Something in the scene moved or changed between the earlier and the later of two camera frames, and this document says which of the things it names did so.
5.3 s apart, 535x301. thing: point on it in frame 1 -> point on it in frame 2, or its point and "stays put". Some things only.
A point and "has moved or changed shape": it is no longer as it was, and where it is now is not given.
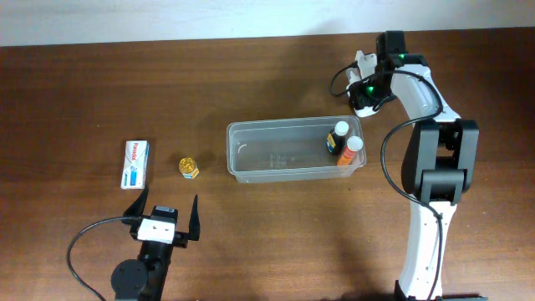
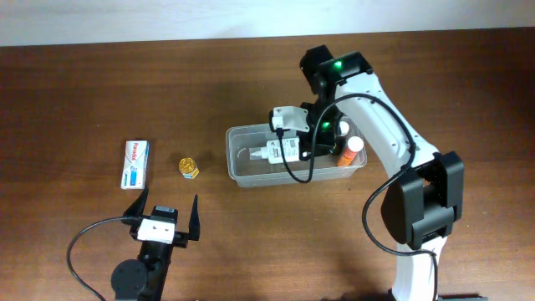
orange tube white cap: [354, 144] stays put
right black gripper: [364, 98] -> [317, 150]
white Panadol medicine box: [135, 165] stays put
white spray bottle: [365, 68] has moved or changed shape
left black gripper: [182, 239] stays put
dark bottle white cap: [335, 140] stays put
